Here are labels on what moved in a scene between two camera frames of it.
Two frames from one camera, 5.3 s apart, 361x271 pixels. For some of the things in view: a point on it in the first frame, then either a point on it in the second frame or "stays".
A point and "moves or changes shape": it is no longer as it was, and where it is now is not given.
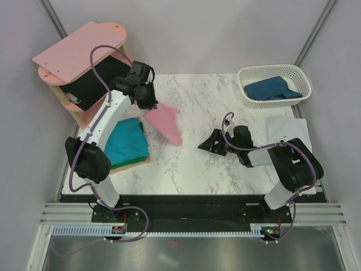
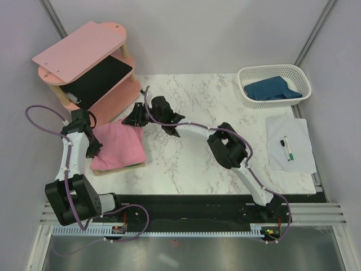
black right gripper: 208,144 to 135,118
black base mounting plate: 191,210 stays
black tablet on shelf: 88,92 stays
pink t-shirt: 163,119 moves or changes shape
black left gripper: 152,103 to 94,151
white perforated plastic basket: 266,86 stays
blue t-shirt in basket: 275,88 stays
